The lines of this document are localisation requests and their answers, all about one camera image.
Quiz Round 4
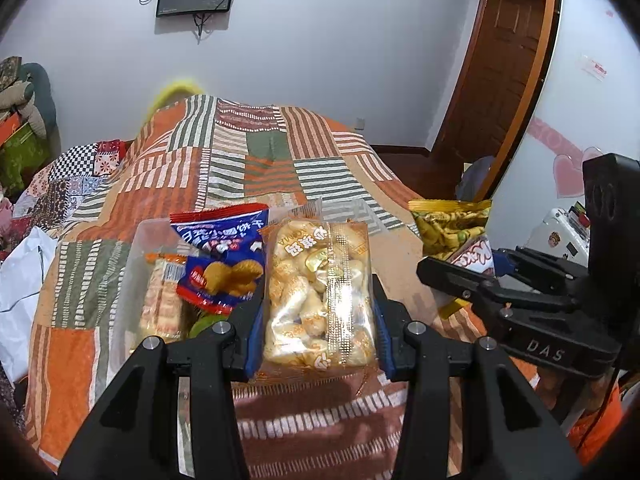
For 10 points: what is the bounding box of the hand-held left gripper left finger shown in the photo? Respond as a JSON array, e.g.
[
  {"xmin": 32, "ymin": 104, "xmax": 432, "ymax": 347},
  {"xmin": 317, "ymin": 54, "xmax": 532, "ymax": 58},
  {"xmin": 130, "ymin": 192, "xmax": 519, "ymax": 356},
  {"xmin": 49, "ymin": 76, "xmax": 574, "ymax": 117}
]
[{"xmin": 57, "ymin": 280, "xmax": 266, "ymax": 480}]

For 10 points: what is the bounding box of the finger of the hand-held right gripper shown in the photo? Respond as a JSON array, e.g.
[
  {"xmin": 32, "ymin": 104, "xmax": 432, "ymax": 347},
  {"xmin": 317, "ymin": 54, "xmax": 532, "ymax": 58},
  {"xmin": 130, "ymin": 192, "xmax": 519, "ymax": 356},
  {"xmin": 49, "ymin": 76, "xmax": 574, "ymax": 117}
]
[
  {"xmin": 416, "ymin": 256, "xmax": 507, "ymax": 312},
  {"xmin": 492, "ymin": 246, "xmax": 592, "ymax": 294}
]

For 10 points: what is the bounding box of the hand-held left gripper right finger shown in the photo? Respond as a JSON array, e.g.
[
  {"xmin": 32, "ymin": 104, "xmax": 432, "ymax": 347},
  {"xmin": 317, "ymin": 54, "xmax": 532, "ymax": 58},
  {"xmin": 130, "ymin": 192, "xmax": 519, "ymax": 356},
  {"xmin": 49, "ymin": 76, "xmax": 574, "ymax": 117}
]
[{"xmin": 371, "ymin": 274, "xmax": 583, "ymax": 480}]

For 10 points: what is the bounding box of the red white patterned packet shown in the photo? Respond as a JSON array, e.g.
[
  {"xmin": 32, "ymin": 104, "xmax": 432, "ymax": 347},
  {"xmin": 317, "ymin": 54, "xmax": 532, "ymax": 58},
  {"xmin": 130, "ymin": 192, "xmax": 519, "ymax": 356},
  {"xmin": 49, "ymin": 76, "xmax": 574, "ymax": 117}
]
[{"xmin": 449, "ymin": 236, "xmax": 497, "ymax": 277}]

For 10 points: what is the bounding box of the yellow green snack bag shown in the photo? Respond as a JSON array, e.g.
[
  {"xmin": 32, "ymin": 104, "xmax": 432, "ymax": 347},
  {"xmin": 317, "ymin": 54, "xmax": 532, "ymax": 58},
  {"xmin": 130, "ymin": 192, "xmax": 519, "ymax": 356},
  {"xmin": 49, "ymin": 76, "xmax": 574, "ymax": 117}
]
[{"xmin": 408, "ymin": 198, "xmax": 493, "ymax": 318}]

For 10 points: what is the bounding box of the clear bag of small breads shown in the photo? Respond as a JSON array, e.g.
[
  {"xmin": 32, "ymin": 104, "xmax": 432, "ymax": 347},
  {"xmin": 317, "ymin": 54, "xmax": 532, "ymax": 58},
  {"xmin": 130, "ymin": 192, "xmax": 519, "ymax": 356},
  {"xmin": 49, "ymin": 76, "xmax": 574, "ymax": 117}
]
[{"xmin": 255, "ymin": 205, "xmax": 381, "ymax": 381}]

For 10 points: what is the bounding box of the blue snack bag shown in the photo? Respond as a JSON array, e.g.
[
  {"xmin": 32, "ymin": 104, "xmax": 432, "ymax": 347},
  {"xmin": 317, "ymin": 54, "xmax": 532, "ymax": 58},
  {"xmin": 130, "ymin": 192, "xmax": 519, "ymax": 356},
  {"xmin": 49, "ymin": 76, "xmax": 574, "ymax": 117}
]
[{"xmin": 169, "ymin": 203, "xmax": 271, "ymax": 317}]

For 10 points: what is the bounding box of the clear cracker packet gold strip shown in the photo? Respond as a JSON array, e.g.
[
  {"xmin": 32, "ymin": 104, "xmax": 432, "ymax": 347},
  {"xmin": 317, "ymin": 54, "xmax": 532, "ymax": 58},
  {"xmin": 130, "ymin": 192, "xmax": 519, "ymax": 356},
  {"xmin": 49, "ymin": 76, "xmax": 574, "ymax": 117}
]
[{"xmin": 139, "ymin": 252, "xmax": 187, "ymax": 343}]

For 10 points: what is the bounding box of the clear plastic container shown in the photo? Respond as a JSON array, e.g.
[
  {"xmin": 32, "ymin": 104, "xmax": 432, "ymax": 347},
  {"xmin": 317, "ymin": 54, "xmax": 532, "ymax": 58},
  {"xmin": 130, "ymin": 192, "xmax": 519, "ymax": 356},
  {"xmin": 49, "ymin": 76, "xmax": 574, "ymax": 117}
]
[{"xmin": 116, "ymin": 199, "xmax": 323, "ymax": 361}]

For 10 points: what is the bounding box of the person's right forearm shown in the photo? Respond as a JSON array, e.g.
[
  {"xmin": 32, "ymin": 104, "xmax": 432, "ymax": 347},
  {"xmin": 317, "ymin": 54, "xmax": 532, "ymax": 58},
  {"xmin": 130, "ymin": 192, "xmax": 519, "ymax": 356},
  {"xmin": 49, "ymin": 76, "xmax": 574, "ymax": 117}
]
[{"xmin": 569, "ymin": 375, "xmax": 625, "ymax": 463}]

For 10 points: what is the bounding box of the white appliance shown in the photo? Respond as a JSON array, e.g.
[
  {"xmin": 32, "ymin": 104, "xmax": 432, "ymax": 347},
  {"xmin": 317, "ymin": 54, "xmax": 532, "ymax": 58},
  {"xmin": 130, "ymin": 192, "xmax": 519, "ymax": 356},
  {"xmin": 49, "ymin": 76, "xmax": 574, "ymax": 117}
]
[{"xmin": 525, "ymin": 204, "xmax": 596, "ymax": 267}]

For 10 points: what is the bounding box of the pink heart sticker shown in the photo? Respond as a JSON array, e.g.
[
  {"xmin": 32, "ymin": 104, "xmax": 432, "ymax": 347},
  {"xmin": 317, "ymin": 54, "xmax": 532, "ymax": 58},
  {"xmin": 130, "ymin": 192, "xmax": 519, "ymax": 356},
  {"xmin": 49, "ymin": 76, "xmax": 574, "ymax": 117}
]
[{"xmin": 551, "ymin": 146, "xmax": 605, "ymax": 198}]

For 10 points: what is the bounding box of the grey cloth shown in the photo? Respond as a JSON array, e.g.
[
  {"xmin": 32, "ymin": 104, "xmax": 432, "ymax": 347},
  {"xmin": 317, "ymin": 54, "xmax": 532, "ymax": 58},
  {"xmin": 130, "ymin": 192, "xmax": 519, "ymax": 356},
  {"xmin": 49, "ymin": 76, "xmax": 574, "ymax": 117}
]
[{"xmin": 456, "ymin": 156, "xmax": 496, "ymax": 202}]

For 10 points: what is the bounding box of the striped patchwork blanket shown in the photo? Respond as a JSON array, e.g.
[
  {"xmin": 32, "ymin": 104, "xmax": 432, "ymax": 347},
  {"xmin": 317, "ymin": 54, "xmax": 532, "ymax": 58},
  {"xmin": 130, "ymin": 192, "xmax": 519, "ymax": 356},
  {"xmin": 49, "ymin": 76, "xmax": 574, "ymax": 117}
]
[{"xmin": 22, "ymin": 94, "xmax": 506, "ymax": 480}]

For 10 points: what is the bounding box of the brown wooden door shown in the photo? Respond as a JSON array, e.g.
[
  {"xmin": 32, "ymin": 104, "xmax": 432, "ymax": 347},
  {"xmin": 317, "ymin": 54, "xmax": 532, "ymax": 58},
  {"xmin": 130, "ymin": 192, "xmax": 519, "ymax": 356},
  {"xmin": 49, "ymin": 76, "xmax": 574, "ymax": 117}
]
[{"xmin": 427, "ymin": 0, "xmax": 563, "ymax": 201}]

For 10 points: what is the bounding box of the white plastic bag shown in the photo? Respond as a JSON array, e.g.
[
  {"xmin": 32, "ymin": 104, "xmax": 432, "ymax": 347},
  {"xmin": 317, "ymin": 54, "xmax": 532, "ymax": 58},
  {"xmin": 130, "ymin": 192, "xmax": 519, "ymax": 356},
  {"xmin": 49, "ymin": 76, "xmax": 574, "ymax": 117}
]
[{"xmin": 0, "ymin": 226, "xmax": 60, "ymax": 383}]

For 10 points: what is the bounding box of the checkered patchwork quilt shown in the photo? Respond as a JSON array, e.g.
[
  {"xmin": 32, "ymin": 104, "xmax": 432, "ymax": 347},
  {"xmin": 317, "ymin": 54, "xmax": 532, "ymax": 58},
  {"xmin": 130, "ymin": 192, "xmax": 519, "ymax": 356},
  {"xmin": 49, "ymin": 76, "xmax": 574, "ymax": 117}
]
[{"xmin": 0, "ymin": 140, "xmax": 127, "ymax": 241}]

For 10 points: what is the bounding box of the yellow fuzzy object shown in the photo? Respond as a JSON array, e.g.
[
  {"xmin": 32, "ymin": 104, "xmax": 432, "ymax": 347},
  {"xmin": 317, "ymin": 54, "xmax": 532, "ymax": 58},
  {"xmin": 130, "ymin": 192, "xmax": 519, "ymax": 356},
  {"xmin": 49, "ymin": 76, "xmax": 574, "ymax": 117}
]
[{"xmin": 141, "ymin": 79, "xmax": 207, "ymax": 126}]

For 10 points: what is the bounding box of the green gift bag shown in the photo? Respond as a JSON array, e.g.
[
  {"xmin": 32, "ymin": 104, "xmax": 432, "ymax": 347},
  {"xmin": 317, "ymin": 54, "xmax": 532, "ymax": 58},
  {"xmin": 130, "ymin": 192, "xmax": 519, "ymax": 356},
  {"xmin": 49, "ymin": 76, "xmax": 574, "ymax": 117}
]
[{"xmin": 0, "ymin": 127, "xmax": 51, "ymax": 196}]

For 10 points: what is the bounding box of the orange cardboard box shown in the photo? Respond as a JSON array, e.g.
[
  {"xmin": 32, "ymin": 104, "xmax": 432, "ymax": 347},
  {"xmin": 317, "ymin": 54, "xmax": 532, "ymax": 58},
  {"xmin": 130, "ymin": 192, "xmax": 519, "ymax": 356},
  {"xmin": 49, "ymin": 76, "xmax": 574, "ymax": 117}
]
[{"xmin": 0, "ymin": 112, "xmax": 25, "ymax": 143}]

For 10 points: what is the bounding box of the grey plush toy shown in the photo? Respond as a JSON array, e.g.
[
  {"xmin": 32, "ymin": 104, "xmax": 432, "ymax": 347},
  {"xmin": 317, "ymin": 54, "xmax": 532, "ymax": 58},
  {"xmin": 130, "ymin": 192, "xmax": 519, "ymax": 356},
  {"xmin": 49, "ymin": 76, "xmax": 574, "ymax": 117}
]
[{"xmin": 0, "ymin": 62, "xmax": 58, "ymax": 138}]

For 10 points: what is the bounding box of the small pink wall sticker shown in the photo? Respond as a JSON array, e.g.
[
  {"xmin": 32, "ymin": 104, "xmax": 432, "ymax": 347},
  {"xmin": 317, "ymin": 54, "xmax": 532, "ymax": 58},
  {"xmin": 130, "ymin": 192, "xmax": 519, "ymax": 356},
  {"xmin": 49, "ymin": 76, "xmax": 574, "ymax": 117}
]
[{"xmin": 581, "ymin": 54, "xmax": 610, "ymax": 81}]

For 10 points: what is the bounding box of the black monitor cable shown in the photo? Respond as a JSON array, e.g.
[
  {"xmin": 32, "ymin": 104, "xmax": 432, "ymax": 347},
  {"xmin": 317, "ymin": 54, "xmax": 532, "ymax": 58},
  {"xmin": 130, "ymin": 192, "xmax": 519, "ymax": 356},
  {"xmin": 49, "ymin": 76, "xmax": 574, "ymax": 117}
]
[{"xmin": 139, "ymin": 0, "xmax": 216, "ymax": 43}]

